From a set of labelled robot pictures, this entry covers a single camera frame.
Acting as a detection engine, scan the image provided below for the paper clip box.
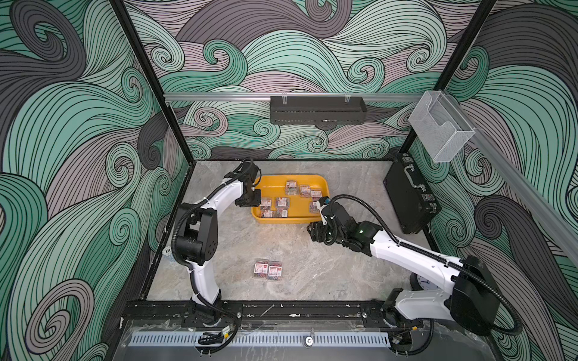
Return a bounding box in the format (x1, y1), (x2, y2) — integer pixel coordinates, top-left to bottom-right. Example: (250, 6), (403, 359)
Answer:
(309, 201), (319, 214)
(261, 209), (275, 218)
(260, 197), (272, 209)
(285, 180), (299, 196)
(299, 185), (312, 198)
(275, 197), (291, 208)
(311, 190), (323, 201)

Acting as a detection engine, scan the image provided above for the yellow plastic storage tray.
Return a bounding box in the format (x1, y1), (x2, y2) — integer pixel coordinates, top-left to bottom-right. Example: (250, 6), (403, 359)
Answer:
(251, 174), (330, 224)

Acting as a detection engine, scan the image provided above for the paper clip box removed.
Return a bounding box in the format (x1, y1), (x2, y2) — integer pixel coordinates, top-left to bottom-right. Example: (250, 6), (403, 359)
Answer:
(268, 261), (283, 281)
(253, 259), (269, 279)

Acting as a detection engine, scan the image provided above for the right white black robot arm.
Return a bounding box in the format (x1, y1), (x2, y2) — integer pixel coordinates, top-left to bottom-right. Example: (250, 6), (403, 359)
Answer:
(307, 194), (523, 335)

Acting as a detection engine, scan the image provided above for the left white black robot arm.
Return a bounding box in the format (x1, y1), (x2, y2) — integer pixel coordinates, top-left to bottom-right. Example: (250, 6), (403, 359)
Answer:
(170, 159), (261, 319)

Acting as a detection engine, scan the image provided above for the paper clip box barcode side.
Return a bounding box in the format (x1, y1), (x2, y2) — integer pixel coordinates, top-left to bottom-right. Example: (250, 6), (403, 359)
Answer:
(277, 208), (289, 218)

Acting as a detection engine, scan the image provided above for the paper clip box under stack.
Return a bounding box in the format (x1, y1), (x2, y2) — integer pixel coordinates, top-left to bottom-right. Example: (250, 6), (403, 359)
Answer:
(299, 185), (312, 198)

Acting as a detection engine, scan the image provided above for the black briefcase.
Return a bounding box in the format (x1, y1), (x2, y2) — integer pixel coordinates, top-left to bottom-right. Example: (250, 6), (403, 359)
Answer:
(383, 153), (442, 234)

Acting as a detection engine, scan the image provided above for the black wall-mounted tray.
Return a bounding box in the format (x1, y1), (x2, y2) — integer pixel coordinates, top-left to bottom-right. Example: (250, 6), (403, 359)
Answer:
(269, 96), (367, 126)

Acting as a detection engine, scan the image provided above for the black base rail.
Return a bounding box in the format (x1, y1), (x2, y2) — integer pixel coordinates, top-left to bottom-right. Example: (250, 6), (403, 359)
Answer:
(121, 299), (484, 330)

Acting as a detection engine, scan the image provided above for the aluminium rail back wall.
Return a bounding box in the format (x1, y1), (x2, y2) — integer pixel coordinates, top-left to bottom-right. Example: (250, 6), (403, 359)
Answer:
(164, 92), (423, 104)

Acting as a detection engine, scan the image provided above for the aluminium rail wall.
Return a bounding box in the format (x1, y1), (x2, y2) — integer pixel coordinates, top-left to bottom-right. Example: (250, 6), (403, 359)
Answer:
(444, 92), (578, 267)
(164, 92), (423, 104)

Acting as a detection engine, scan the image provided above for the white slotted cable duct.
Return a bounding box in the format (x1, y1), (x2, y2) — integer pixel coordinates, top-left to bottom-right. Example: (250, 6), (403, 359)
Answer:
(128, 331), (391, 348)

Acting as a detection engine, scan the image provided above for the clear acrylic wall holder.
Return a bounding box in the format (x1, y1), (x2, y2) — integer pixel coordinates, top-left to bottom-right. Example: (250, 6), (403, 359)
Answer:
(409, 91), (475, 163)

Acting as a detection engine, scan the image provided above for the aluminium rail right wall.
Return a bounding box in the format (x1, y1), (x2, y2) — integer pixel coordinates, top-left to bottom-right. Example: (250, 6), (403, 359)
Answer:
(444, 92), (578, 267)

